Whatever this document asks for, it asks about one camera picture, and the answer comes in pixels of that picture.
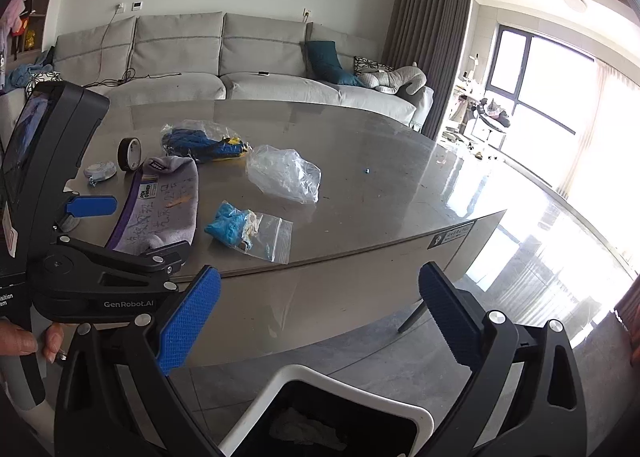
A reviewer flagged clear empty plastic bag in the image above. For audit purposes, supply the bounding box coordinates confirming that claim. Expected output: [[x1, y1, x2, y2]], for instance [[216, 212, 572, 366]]
[[246, 144, 321, 205]]

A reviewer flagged black chair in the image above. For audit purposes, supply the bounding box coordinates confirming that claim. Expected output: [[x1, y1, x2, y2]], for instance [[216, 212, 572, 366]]
[[470, 100, 512, 139]]

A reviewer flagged grey curtain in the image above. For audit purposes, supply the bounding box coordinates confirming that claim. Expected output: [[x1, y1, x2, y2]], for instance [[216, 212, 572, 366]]
[[381, 0, 481, 138]]

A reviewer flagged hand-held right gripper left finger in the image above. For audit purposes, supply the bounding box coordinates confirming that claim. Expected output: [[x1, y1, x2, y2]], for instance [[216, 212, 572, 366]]
[[54, 265, 223, 457]]

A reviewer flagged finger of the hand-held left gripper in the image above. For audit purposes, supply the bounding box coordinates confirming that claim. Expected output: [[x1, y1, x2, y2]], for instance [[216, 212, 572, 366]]
[[42, 235, 194, 290], [52, 193, 119, 238]]

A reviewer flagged person's left hand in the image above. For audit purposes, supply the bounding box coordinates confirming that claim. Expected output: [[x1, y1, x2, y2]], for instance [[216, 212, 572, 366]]
[[0, 319, 66, 364]]

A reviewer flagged white trash bin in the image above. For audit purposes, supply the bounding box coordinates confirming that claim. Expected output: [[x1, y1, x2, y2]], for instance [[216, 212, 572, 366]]
[[218, 364, 435, 457]]

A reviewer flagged light grey sofa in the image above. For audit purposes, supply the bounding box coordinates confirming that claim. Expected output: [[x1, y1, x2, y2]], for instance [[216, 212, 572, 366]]
[[0, 12, 435, 158]]

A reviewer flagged pink garment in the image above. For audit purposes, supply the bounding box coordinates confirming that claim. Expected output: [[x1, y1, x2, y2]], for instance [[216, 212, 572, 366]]
[[0, 0, 31, 38]]

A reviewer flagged plastic bag of blue cords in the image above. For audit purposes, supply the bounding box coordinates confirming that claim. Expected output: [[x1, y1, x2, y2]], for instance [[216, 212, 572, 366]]
[[160, 120, 253, 164]]

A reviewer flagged zip bag with blue cloth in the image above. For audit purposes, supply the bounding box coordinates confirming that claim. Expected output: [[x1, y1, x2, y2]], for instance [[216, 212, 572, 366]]
[[204, 200, 293, 265]]

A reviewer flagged grey and purple pouch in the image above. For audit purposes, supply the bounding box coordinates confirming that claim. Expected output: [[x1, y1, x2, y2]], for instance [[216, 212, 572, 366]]
[[105, 155, 200, 254]]

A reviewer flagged round white tape measure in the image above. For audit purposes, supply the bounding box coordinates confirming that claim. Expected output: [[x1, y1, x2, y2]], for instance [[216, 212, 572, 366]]
[[83, 160, 118, 187]]

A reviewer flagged black tape roll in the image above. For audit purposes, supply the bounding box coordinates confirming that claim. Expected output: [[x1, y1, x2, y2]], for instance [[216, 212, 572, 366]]
[[117, 137, 146, 172]]

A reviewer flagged black window frame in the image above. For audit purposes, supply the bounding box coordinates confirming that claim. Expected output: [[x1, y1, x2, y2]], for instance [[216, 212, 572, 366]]
[[487, 23, 596, 138]]

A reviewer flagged black and white flower pillow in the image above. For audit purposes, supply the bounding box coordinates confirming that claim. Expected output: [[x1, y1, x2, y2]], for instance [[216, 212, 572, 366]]
[[25, 71, 63, 93], [353, 56, 396, 75]]

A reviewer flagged white label sticker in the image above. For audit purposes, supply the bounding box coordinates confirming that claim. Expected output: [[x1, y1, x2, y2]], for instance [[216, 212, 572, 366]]
[[431, 221, 476, 249]]

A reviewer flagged blue cloth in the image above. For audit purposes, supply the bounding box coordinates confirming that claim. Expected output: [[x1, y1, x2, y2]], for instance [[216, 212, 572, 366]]
[[6, 62, 53, 88]]

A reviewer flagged grey plush elephant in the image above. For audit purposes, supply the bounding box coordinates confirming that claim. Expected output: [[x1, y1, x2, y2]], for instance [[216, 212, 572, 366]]
[[357, 62, 427, 99]]

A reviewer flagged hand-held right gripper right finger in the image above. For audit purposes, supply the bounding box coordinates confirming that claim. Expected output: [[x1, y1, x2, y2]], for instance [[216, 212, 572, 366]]
[[418, 261, 588, 457]]

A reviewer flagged sheer white curtain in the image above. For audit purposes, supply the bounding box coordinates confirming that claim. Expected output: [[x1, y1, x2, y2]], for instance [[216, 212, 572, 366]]
[[555, 57, 640, 258]]

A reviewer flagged black cable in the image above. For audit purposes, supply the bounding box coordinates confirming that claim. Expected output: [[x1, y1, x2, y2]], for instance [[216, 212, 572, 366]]
[[82, 7, 183, 88]]

